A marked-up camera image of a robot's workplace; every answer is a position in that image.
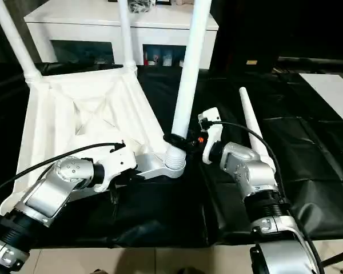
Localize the white plastic table leg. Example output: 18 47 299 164
238 87 276 172
163 0 213 170
0 0 43 84
117 0 138 74

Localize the white plastic table top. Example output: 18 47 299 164
0 63 190 217

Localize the black mat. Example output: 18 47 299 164
0 61 343 249

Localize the black speaker with yellow label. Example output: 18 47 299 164
213 0 281 72

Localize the white side table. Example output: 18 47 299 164
298 72 343 131

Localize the white cabinet with glass doors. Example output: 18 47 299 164
22 0 220 71

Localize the grey curtain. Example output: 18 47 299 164
0 0 44 64

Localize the black tripod stand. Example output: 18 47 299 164
321 250 343 268

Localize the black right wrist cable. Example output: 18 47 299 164
201 120 326 274

